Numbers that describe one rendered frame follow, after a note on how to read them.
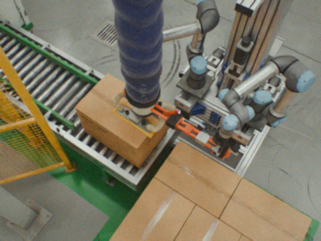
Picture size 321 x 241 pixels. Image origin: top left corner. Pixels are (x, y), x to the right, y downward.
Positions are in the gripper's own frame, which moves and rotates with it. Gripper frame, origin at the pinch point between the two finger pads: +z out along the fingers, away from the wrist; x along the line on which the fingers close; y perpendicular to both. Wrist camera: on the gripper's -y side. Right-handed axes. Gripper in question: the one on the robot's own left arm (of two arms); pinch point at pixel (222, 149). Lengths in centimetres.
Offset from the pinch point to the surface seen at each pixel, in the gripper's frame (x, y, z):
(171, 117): 1.5, 37.6, -1.5
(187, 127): 0.6, 25.2, -1.2
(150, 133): 13.4, 45.2, 11.2
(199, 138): 3.0, 15.0, -1.3
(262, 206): -12, -44, 70
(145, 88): 8, 52, -28
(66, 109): 16, 139, 70
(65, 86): -1, 158, 70
